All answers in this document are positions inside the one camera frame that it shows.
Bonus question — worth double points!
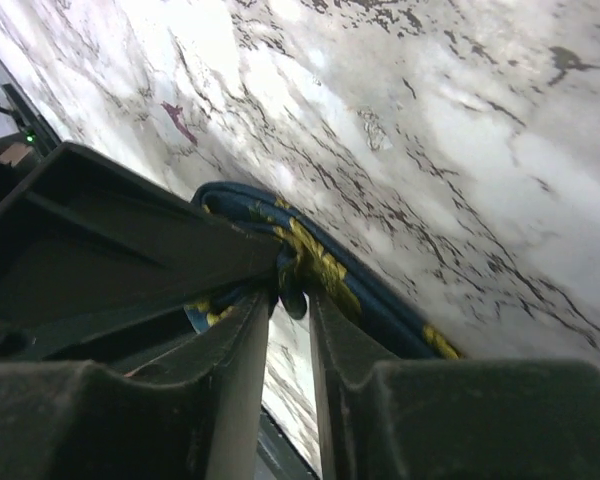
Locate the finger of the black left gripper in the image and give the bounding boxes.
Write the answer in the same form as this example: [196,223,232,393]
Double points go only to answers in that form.
[0,142,280,360]

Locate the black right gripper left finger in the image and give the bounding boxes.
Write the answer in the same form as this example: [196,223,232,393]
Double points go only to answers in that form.
[0,291,269,479]

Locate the navy tie with yellow flowers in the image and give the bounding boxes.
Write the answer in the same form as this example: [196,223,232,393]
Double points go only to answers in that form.
[191,181,462,359]

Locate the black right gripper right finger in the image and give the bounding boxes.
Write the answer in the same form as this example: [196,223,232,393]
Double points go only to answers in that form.
[309,290,600,479]

